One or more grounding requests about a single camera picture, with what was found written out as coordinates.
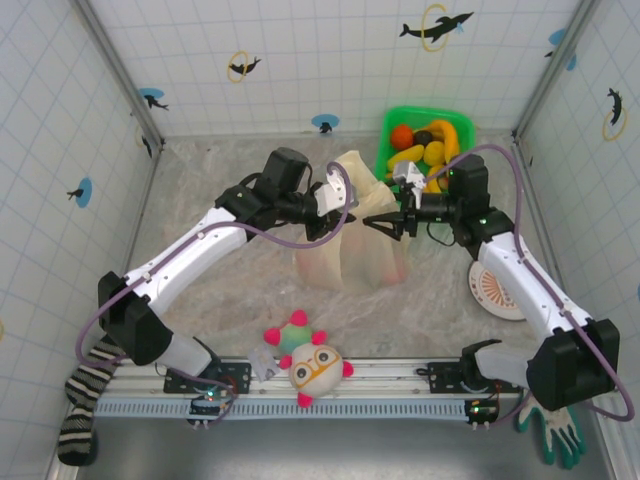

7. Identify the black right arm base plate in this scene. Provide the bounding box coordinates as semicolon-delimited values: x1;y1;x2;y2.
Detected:
427;360;521;394

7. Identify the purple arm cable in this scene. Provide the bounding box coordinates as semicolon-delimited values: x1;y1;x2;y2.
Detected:
424;143;630;429
74;160;354;426

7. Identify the grey metal frame post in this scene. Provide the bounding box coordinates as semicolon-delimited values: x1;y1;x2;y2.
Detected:
69;0;166;151
512;0;601;141

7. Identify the fake orange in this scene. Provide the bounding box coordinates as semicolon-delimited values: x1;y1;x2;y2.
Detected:
390;124;415;149

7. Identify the blue circle fish sticker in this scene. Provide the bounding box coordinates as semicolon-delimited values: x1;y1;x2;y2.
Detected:
138;87;170;112

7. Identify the blue oval penguin sticker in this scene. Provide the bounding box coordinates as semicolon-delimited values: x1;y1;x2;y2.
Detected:
310;113;340;135

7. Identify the white green work glove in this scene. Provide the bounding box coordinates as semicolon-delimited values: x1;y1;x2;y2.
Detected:
514;394;587;470

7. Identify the plush toy with glasses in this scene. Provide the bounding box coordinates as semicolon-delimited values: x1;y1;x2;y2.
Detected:
263;309;355;410

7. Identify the large dolphin ring sticker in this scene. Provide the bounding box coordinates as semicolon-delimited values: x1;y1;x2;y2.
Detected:
398;3;475;54

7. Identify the seahorse yellow ring sticker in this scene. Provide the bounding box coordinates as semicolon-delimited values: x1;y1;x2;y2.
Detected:
602;87;629;142

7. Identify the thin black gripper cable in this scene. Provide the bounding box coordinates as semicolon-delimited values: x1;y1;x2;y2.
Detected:
425;222;459;248

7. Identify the translucent beige plastic bag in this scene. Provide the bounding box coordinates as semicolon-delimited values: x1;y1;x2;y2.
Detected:
293;148;409;291

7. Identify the white plate orange print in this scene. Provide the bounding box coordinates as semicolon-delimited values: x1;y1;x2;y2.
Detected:
468;259;529;323

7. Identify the small fish ring sticker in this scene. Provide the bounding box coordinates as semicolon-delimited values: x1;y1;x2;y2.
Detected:
134;124;154;159

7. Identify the grey slotted cable duct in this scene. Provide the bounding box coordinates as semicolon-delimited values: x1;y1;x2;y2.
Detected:
93;398;521;420

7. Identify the large orange-yellow fake banana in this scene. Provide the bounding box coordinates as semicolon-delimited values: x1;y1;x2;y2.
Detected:
428;119;461;164

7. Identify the small dolphin ring sticker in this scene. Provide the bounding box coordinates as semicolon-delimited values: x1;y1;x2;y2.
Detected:
227;49;263;84

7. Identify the green plastic basket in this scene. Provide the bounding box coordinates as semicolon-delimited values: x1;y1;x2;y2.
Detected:
373;104;476;199

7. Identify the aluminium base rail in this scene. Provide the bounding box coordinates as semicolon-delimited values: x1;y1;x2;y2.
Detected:
107;355;619;400

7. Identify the blue whale sticker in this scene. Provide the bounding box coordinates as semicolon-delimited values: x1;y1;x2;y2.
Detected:
544;28;579;72

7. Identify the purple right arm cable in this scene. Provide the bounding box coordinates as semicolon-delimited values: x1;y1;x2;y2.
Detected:
424;143;630;429

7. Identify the black white striped sock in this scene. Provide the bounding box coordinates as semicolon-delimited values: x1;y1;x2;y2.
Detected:
56;334;126;467

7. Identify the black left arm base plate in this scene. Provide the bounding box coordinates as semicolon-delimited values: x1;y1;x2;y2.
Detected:
163;362;253;396

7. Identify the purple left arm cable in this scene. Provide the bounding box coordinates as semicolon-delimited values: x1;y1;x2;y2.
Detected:
74;160;354;426

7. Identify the long yellow fake mango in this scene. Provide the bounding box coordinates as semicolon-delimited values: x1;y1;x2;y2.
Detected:
384;144;425;174

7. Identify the small white card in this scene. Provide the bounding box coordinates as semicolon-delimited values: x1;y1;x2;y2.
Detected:
248;347;280;384

